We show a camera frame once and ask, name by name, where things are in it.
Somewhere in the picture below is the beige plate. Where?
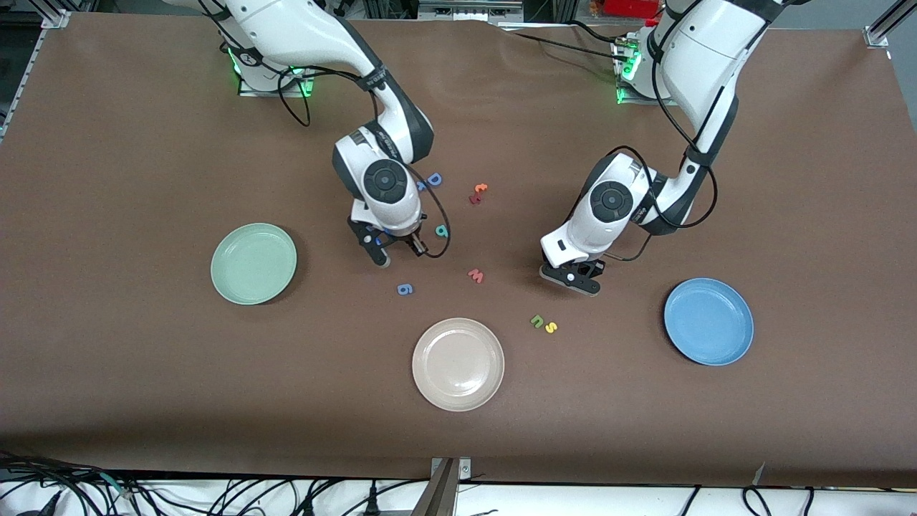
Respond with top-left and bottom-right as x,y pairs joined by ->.
411,317 -> 506,413

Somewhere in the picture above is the red box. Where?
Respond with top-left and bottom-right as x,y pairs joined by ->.
603,0 -> 660,19

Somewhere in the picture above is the grey metal device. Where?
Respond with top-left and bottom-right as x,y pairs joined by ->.
419,0 -> 524,22

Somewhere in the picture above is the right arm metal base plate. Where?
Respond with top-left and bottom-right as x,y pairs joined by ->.
239,68 -> 315,97

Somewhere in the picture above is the long black table cable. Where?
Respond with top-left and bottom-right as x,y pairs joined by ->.
498,27 -> 628,58

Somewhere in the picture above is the aluminium corner profile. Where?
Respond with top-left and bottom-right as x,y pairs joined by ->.
863,0 -> 917,48
29,0 -> 73,29

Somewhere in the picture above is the brown table cover sheet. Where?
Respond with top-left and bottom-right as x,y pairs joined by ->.
0,13 -> 917,489

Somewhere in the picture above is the aluminium table edge bracket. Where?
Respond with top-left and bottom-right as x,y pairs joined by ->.
412,457 -> 473,516

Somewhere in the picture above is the short black table cable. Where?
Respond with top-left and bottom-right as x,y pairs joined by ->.
568,20 -> 631,45

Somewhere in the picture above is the blue plate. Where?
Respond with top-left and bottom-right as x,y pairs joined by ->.
663,277 -> 755,367

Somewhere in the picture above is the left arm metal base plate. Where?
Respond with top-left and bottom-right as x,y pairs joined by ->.
615,37 -> 681,107

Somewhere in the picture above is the light green plate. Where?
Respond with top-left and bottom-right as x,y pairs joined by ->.
210,222 -> 298,306

